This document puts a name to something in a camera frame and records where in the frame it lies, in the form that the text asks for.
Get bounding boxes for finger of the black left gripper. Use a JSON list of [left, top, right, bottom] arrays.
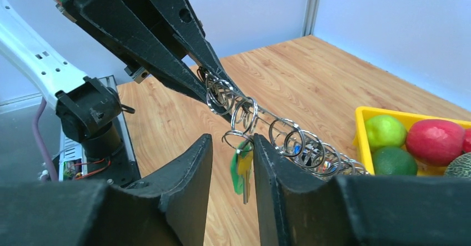
[[150, 0, 239, 92], [61, 0, 236, 122]]

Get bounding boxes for green key tag with ring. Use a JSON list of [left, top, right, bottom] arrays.
[[222, 130, 254, 204]]

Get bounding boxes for light green apple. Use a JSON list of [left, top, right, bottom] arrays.
[[364, 114, 407, 152]]

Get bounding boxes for red apple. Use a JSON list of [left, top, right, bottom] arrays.
[[405, 119, 465, 167], [462, 128, 471, 153]]

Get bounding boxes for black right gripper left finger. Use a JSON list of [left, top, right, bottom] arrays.
[[1, 134, 213, 245]]

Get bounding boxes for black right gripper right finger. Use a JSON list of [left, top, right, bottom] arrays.
[[254, 135, 470, 245]]

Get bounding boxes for dark green lime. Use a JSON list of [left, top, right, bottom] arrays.
[[372, 147, 418, 176]]

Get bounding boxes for yellow plastic tray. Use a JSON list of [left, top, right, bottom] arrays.
[[354, 107, 470, 175]]

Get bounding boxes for red apple near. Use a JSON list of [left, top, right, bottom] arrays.
[[405, 119, 465, 167]]

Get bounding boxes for keyring chain with green tag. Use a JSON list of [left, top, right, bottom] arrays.
[[197, 66, 370, 180]]

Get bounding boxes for red apple far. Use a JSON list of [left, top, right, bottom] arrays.
[[462, 128, 471, 153]]

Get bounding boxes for green netted melon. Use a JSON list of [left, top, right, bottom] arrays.
[[444, 152, 470, 178]]

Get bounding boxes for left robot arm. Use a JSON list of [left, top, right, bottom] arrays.
[[1, 0, 237, 143]]

